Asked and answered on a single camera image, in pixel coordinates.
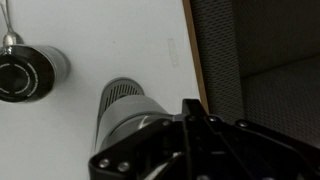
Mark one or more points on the grey pod coffee maker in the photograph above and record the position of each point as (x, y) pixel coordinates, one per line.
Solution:
(123, 106)

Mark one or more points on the dark grey sofa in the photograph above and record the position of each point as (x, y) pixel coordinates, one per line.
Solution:
(266, 60)

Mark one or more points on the dark grey canister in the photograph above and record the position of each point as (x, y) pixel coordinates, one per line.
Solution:
(26, 73)

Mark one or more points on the metal spoon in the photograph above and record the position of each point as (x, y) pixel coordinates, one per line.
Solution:
(10, 36)

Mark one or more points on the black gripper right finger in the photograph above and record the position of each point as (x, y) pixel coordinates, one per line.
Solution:
(240, 153)

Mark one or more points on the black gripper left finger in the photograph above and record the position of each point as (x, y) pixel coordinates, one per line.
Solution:
(140, 153)

